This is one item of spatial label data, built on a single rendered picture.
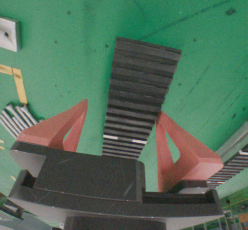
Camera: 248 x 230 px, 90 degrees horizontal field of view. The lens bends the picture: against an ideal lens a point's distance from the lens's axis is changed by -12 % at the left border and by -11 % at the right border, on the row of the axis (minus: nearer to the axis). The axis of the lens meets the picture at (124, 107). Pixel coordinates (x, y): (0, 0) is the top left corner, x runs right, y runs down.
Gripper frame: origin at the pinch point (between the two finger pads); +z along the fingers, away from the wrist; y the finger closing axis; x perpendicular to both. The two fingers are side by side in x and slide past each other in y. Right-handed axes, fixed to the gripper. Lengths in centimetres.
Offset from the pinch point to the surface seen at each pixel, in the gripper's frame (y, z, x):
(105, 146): 1.4, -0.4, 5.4
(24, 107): 13.1, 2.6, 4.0
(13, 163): 25.5, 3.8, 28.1
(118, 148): -0.4, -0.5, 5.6
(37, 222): 351, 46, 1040
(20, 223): 442, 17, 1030
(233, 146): -18.1, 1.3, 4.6
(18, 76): 13.0, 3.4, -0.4
